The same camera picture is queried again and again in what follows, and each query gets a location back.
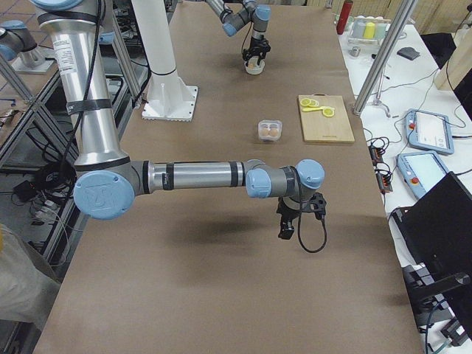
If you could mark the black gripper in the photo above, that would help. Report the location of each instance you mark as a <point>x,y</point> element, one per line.
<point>255,43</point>
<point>285,213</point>

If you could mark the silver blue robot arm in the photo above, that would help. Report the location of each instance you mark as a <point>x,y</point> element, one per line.
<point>108,181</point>
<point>257,15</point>

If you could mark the clear plastic egg box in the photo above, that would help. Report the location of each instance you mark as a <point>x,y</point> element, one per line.
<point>269,123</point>

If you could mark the white bowl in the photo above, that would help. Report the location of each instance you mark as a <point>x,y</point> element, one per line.
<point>257,70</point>

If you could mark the yellow plastic knife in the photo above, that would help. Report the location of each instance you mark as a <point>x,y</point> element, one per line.
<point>317,108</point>

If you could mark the wooden cutting board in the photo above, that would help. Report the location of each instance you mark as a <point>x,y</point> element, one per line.
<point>318,128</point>

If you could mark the metal cylinder cup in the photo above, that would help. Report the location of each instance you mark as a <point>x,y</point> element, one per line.
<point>355,51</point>

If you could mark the red cylinder bottle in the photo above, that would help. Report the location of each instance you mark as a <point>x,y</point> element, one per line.
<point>343,16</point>

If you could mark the grey cup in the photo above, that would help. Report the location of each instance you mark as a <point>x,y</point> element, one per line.
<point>358,29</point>

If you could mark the yellow cup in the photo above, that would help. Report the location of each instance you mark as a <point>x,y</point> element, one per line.
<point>369,31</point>

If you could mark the light blue cup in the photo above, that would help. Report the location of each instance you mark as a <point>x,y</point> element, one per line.
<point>380,31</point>

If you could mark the blue teach pendant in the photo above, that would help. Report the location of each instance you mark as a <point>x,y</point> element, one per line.
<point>421,170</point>
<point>427,130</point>

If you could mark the black laptop monitor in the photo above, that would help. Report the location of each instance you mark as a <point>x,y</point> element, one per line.
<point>437,232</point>

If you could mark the black square pad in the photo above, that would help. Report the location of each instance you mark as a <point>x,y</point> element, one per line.
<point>408,53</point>

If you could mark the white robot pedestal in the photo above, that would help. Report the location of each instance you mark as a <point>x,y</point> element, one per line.
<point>168,97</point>

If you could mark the aluminium frame post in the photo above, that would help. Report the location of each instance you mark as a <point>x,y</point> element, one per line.
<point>375,75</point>

